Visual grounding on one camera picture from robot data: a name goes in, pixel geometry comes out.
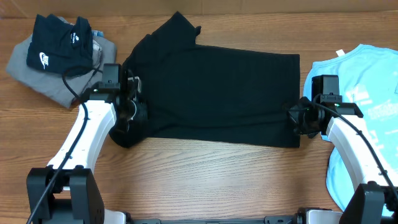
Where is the black t-shirt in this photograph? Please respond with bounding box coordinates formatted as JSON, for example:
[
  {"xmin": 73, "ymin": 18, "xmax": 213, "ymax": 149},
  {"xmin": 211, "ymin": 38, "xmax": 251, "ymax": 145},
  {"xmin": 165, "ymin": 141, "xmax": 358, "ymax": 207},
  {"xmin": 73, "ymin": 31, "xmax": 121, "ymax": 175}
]
[{"xmin": 110, "ymin": 13, "xmax": 300, "ymax": 147}]

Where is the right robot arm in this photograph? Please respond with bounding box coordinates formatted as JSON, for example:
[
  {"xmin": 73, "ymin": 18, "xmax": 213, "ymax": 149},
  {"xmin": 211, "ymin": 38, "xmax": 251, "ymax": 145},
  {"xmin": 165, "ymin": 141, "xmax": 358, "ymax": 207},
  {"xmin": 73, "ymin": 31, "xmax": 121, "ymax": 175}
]
[{"xmin": 288, "ymin": 75, "xmax": 397, "ymax": 224}]

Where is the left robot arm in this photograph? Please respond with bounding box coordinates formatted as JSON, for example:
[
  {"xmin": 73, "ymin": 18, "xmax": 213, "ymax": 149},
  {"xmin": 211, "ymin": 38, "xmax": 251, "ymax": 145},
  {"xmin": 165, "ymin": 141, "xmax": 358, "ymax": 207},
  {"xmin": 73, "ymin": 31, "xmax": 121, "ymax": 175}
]
[{"xmin": 26, "ymin": 63, "xmax": 147, "ymax": 223}]

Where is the light blue t-shirt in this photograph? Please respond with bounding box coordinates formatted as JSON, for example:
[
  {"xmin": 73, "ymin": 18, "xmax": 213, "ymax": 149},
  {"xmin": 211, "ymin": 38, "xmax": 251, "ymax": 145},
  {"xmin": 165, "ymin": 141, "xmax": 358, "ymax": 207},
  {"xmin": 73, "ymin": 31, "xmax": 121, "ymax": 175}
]
[{"xmin": 302, "ymin": 44, "xmax": 398, "ymax": 217}]

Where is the folded grey garment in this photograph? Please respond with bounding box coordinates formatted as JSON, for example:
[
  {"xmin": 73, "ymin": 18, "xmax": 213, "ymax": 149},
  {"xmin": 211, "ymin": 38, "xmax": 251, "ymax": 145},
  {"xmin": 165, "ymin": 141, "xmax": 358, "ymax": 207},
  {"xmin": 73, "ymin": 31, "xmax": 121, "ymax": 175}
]
[{"xmin": 6, "ymin": 36, "xmax": 117, "ymax": 108}]

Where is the folded light blue garment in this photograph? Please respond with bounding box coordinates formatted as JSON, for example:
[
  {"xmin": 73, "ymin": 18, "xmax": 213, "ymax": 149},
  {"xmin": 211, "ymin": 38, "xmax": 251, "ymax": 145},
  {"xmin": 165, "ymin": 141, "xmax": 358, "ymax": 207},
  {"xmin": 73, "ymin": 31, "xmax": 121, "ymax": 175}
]
[{"xmin": 91, "ymin": 30, "xmax": 104, "ymax": 37}]

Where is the folded black Nike shirt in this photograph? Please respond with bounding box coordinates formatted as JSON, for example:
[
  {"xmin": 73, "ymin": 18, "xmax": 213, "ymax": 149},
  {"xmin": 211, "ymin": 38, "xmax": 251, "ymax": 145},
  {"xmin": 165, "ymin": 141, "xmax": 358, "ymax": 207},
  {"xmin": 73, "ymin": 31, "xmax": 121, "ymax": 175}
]
[{"xmin": 26, "ymin": 14, "xmax": 93, "ymax": 77}]

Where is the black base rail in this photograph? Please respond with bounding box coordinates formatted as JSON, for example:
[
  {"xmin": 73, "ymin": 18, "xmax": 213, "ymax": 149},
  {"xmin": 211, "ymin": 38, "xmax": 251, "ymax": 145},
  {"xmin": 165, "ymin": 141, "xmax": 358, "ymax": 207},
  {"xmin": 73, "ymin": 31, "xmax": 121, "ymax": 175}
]
[{"xmin": 129, "ymin": 215, "xmax": 293, "ymax": 224}]

